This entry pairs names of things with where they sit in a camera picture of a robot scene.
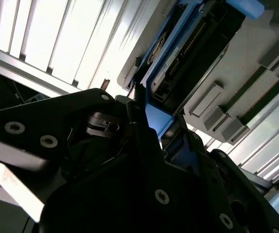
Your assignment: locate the hard disk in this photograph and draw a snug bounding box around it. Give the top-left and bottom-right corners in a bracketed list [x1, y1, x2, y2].
[129, 0, 264, 173]

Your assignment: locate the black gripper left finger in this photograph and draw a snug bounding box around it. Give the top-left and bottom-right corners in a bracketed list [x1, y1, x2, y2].
[0, 83, 179, 209]

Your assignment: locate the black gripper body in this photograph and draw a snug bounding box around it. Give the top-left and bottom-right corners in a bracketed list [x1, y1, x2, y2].
[39, 106, 210, 233]

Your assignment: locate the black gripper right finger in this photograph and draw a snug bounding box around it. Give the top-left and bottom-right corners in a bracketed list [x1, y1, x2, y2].
[177, 114, 279, 233]

